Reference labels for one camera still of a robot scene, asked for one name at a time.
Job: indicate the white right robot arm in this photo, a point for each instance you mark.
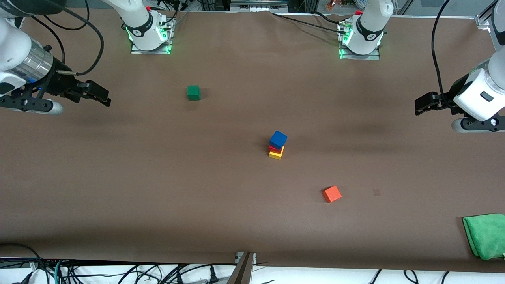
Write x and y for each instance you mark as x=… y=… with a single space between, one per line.
x=15 y=55

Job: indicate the green folded cloth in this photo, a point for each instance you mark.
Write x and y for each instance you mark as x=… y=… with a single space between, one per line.
x=485 y=236

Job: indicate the blue cube block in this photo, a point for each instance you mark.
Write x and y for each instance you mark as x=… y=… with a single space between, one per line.
x=278 y=139

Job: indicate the green cube block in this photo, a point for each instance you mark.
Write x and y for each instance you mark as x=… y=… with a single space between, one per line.
x=193 y=92

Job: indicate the aluminium frame corner profile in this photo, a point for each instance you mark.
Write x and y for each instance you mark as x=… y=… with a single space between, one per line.
x=484 y=19

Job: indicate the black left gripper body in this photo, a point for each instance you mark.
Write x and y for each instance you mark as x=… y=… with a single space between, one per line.
x=447 y=99

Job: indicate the red cube block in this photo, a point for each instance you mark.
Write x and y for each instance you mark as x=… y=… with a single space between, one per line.
x=273 y=149

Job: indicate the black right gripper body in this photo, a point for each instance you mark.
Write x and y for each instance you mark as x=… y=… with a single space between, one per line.
x=61 y=83

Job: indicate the yellow cube block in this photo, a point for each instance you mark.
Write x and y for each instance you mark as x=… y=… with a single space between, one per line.
x=277 y=155

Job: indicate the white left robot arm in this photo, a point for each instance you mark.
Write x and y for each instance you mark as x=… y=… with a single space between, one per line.
x=481 y=92

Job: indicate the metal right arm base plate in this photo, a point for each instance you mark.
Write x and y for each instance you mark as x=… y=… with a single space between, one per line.
x=152 y=50

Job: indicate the orange cube block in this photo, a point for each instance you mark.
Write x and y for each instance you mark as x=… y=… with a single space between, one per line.
x=331 y=194

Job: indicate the metal camera mount bar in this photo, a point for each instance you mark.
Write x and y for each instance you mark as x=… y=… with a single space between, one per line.
x=242 y=268

